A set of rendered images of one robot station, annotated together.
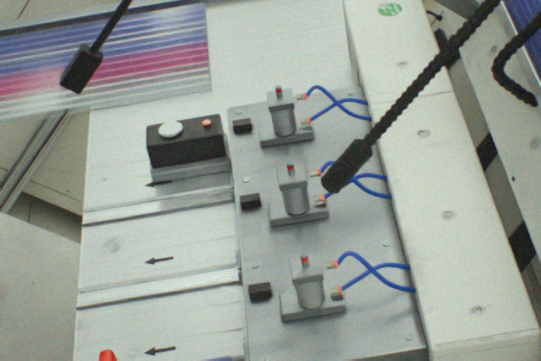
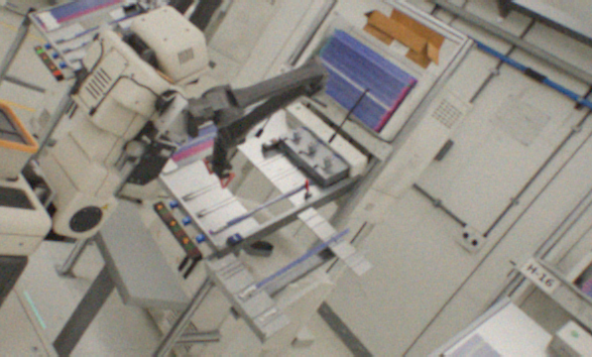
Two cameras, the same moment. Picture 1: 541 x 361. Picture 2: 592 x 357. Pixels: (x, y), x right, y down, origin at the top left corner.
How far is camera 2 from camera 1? 169 cm
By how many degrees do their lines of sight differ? 29
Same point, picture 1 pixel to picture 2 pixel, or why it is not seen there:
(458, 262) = (347, 152)
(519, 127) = (349, 126)
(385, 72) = (307, 121)
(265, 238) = (308, 158)
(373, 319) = (337, 165)
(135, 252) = (274, 169)
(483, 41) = (330, 111)
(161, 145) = (268, 147)
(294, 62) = (273, 123)
